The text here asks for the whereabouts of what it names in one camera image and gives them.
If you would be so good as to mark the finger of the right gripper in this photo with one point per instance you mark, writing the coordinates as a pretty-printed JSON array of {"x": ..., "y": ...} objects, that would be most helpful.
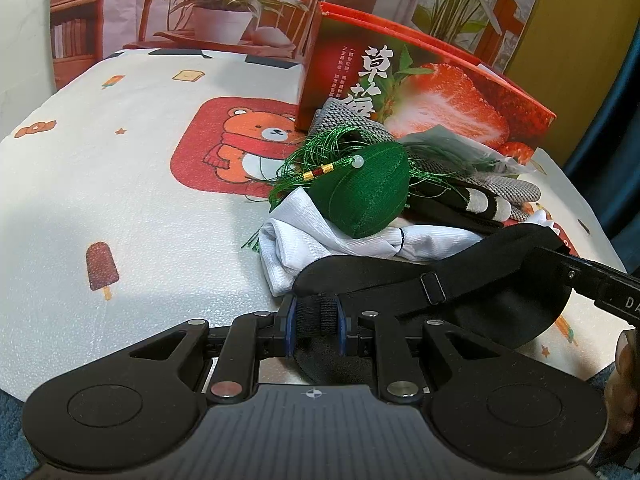
[{"x": 568, "y": 269}]

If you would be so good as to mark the red strawberry box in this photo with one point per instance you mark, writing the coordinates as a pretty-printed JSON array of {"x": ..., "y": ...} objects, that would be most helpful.
[{"x": 411, "y": 82}]

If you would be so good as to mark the black eye mask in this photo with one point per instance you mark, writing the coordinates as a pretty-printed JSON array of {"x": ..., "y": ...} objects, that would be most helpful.
[{"x": 496, "y": 288}]

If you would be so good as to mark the cartoon printed table mat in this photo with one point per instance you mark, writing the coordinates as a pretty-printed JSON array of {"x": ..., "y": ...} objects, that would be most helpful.
[{"x": 112, "y": 225}]

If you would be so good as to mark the green leaf-shaped sachet with tassel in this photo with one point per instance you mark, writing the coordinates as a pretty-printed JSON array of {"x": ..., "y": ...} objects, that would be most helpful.
[{"x": 358, "y": 187}]

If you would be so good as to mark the grey knitted cloth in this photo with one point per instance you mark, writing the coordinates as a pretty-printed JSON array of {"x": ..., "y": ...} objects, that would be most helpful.
[{"x": 334, "y": 114}]

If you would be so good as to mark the printed room backdrop poster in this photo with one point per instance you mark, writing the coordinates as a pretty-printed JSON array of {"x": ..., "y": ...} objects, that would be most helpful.
[{"x": 84, "y": 32}]

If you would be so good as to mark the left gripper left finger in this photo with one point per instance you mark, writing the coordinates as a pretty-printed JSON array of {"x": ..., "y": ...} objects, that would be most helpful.
[{"x": 240, "y": 347}]

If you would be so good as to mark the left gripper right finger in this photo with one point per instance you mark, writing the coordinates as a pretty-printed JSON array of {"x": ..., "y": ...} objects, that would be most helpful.
[{"x": 378, "y": 346}]

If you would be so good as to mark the white cloth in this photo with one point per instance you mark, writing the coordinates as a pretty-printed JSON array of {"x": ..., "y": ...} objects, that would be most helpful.
[{"x": 296, "y": 235}]

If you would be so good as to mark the blue curtain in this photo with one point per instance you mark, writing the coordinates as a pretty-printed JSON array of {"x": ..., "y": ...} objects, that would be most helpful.
[{"x": 605, "y": 165}]

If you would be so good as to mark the black and grey glove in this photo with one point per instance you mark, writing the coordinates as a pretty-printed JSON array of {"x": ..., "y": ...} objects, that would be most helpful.
[{"x": 469, "y": 209}]

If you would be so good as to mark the plastic bag with green cable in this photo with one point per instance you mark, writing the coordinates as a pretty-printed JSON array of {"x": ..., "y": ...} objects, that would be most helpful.
[{"x": 459, "y": 153}]

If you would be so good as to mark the person's hand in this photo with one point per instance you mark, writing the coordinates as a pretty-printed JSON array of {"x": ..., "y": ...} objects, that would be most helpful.
[{"x": 620, "y": 395}]

